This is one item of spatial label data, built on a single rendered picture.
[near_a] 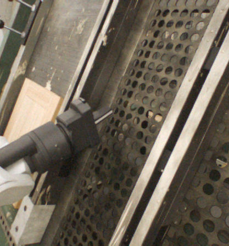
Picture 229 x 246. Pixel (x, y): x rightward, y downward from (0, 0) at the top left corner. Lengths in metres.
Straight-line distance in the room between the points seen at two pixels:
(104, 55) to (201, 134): 0.34
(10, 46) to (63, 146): 0.95
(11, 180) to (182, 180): 0.28
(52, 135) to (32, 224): 0.33
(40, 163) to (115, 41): 0.36
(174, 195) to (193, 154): 0.08
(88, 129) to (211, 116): 0.25
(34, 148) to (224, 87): 0.34
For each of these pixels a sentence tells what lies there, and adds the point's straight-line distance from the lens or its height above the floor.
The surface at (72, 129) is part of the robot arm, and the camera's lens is 0.49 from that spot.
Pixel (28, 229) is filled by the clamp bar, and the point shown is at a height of 0.95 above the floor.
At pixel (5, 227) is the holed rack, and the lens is 0.88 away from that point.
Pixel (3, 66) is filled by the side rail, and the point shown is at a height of 1.23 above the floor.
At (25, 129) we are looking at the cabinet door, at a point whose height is 1.09.
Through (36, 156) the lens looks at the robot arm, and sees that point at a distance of 0.46.
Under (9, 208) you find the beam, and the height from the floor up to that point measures 0.90.
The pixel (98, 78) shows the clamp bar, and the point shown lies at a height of 1.33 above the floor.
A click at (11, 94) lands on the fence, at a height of 1.16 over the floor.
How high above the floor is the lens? 1.50
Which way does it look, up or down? 26 degrees down
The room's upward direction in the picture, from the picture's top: straight up
